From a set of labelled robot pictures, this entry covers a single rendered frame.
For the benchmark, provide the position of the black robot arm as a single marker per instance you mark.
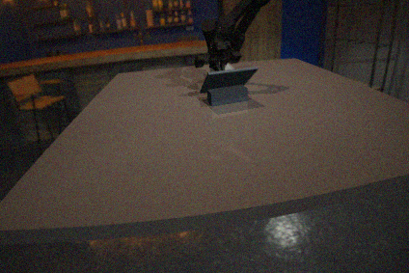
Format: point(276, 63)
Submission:
point(225, 27)

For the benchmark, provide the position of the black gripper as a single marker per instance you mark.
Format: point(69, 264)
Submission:
point(214, 59)

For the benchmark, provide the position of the grey switch panel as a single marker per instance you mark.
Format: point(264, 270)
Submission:
point(227, 86)

